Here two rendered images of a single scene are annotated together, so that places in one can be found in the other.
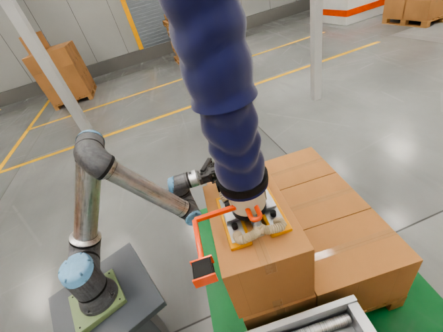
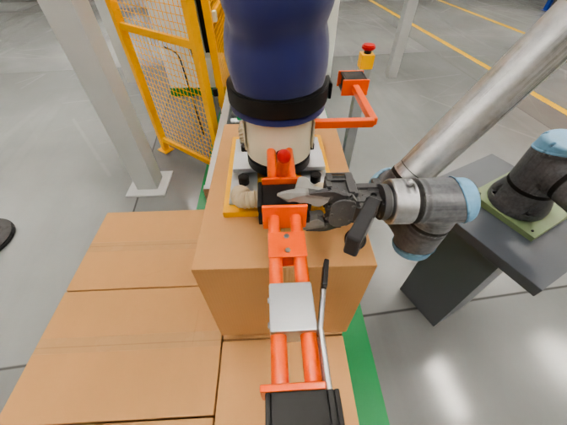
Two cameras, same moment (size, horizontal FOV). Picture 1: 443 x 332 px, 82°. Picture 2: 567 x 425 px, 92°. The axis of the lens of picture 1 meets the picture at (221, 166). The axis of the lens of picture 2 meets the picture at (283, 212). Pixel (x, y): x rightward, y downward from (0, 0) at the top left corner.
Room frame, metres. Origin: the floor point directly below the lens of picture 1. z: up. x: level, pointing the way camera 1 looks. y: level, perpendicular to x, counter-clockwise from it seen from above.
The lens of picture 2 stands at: (1.48, -0.06, 1.48)
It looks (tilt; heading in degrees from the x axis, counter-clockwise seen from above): 47 degrees down; 180
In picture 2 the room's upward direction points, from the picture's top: straight up
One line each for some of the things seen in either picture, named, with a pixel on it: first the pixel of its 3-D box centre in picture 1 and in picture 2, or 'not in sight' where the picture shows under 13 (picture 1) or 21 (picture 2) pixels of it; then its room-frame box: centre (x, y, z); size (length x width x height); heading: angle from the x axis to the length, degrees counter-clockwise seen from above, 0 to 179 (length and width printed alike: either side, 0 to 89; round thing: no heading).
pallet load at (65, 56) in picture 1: (59, 67); not in sight; (7.65, 3.44, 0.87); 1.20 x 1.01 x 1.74; 8
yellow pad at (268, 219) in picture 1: (267, 205); (245, 167); (0.86, -0.17, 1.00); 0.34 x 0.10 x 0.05; 3
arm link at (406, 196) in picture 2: (194, 177); (396, 200); (1.10, 0.16, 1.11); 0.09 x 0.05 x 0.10; 3
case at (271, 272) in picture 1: (254, 236); (282, 222); (0.87, -0.07, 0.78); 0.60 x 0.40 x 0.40; 2
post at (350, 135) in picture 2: not in sight; (350, 137); (-0.11, 0.37, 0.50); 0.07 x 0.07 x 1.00; 3
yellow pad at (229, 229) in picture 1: (231, 217); (311, 164); (0.85, 0.02, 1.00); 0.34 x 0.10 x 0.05; 3
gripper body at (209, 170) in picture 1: (209, 174); (353, 200); (1.10, 0.08, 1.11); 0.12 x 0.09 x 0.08; 93
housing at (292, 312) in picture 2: not in sight; (291, 311); (1.32, -0.05, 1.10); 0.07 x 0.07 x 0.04; 3
